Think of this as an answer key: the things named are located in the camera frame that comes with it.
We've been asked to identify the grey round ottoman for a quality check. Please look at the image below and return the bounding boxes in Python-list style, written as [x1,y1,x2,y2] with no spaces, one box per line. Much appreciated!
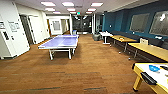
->
[92,32,101,42]

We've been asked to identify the large wall window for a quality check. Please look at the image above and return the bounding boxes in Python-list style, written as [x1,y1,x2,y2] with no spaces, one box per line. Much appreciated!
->
[128,12,151,34]
[149,10,168,37]

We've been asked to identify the white laptop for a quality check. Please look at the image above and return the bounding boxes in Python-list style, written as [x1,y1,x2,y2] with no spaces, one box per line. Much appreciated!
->
[139,37,150,46]

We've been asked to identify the blue ping pong table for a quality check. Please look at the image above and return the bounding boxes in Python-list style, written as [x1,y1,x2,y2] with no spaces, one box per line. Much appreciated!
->
[37,34,80,61]

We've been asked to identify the white table with dishes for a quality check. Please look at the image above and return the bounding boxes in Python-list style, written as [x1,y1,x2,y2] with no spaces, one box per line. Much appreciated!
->
[131,61,168,94]

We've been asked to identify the small white table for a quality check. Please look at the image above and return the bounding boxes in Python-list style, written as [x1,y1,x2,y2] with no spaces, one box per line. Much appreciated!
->
[98,31,114,46]

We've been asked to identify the white wall paper sheet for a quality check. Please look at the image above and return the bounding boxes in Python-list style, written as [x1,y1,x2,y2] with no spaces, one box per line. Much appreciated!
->
[8,21,21,33]

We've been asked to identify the long wooden table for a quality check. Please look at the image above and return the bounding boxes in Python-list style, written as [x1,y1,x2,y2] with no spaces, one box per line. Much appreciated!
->
[127,42,168,63]
[110,34,138,54]

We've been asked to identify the blue bowl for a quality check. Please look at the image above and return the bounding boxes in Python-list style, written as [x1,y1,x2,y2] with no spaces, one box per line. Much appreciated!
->
[148,65,161,73]

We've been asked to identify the rectangular ceiling light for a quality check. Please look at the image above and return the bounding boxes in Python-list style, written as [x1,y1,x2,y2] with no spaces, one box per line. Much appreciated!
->
[90,2,105,8]
[61,1,76,8]
[40,1,57,8]

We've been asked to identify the white door with window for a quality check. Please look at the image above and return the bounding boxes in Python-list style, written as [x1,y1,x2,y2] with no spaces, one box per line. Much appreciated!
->
[48,18,63,36]

